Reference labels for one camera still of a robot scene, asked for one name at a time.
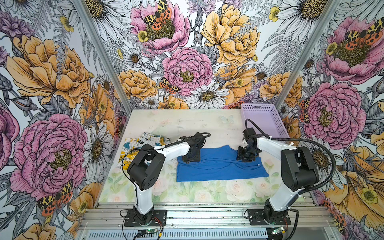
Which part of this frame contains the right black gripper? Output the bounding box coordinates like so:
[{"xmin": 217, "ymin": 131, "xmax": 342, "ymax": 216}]
[{"xmin": 235, "ymin": 143, "xmax": 260, "ymax": 163}]

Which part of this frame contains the blue cloth garment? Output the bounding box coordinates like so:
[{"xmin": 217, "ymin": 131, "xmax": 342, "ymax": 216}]
[{"xmin": 176, "ymin": 145, "xmax": 269, "ymax": 183}]

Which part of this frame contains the lavender plastic laundry basket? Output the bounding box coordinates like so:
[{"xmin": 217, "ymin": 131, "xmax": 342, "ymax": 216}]
[{"xmin": 241, "ymin": 104, "xmax": 290, "ymax": 138}]

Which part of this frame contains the white teal yellow printed garment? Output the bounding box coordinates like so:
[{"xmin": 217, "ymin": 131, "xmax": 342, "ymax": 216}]
[{"xmin": 117, "ymin": 133, "xmax": 171, "ymax": 170}]

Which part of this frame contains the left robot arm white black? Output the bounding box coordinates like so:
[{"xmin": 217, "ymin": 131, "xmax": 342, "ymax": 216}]
[{"xmin": 123, "ymin": 132, "xmax": 211, "ymax": 227}]

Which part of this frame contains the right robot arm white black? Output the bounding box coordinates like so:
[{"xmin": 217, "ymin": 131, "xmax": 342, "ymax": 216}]
[{"xmin": 237, "ymin": 128, "xmax": 319, "ymax": 225}]

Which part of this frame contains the green circuit board right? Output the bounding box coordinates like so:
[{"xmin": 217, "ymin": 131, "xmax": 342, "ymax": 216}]
[{"xmin": 271, "ymin": 227, "xmax": 286, "ymax": 235}]

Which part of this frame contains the green circuit board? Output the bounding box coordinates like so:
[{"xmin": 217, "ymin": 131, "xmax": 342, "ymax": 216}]
[
  {"xmin": 271, "ymin": 227, "xmax": 286, "ymax": 235},
  {"xmin": 134, "ymin": 229, "xmax": 163, "ymax": 239}
]

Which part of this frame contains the green circuit board left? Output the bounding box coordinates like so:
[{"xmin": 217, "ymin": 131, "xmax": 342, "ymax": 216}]
[{"xmin": 134, "ymin": 229, "xmax": 163, "ymax": 239}]

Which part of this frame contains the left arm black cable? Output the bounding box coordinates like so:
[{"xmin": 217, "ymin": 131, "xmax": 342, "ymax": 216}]
[{"xmin": 119, "ymin": 131, "xmax": 212, "ymax": 240}]

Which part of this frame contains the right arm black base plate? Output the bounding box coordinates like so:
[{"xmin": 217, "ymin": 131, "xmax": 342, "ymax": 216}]
[{"xmin": 244, "ymin": 208, "xmax": 292, "ymax": 226}]

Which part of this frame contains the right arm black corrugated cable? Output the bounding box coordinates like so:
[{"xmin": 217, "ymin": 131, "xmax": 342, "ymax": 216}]
[{"xmin": 244, "ymin": 118, "xmax": 337, "ymax": 240}]

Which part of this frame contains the white slotted cable duct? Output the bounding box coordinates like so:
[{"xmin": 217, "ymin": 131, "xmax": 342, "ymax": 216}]
[{"xmin": 84, "ymin": 228, "xmax": 268, "ymax": 240}]

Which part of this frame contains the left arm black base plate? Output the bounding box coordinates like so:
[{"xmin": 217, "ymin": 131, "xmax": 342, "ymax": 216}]
[{"xmin": 123, "ymin": 209, "xmax": 168, "ymax": 227}]

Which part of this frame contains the aluminium mounting rail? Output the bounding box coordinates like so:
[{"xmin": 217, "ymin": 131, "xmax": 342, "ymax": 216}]
[{"xmin": 80, "ymin": 202, "xmax": 334, "ymax": 230}]

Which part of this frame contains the right aluminium corner post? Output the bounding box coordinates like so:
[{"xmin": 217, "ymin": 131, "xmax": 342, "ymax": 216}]
[{"xmin": 274, "ymin": 0, "xmax": 340, "ymax": 109}]

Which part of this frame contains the aluminium corner post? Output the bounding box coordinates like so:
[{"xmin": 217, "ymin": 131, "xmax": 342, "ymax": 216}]
[
  {"xmin": 274, "ymin": 0, "xmax": 340, "ymax": 109},
  {"xmin": 74, "ymin": 1, "xmax": 133, "ymax": 117}
]

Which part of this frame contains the left aluminium corner post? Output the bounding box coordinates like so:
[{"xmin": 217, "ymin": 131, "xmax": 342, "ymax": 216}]
[{"xmin": 74, "ymin": 1, "xmax": 133, "ymax": 117}]

